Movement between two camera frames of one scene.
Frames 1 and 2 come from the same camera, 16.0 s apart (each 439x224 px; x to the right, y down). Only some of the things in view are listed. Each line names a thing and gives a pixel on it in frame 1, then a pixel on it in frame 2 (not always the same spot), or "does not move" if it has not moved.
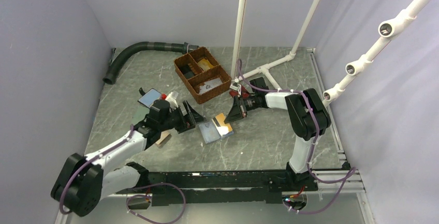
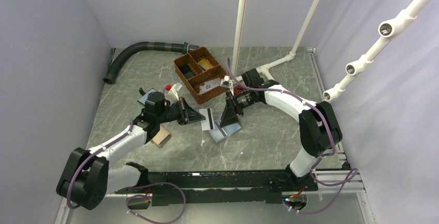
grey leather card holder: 210,133 to 220,133
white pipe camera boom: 388,30 does not move
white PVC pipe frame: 240,31 does not move
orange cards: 222,128 to 205,64
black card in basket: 187,71 does not move
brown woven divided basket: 205,77 does not move
